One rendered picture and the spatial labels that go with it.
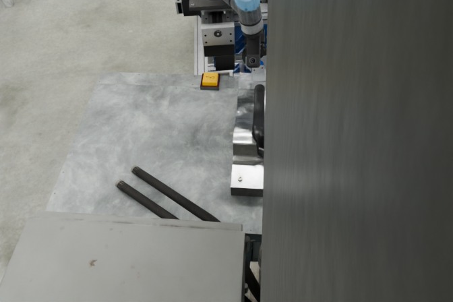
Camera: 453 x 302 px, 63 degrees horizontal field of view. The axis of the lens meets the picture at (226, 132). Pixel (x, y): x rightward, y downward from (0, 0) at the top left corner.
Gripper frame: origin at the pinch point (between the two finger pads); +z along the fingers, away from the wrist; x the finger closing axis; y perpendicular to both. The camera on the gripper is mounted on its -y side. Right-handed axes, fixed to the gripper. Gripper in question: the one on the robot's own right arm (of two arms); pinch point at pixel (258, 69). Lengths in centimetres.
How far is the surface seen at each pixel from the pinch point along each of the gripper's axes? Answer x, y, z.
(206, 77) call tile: 22.7, 3.3, 7.7
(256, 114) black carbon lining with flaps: 0.6, -18.5, 3.3
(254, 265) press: 0, -71, 6
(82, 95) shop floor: 138, 53, 84
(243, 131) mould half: 3.8, -29.6, -4.3
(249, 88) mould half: 3.6, -6.3, 3.7
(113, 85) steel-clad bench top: 63, 1, 5
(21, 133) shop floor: 168, 17, 75
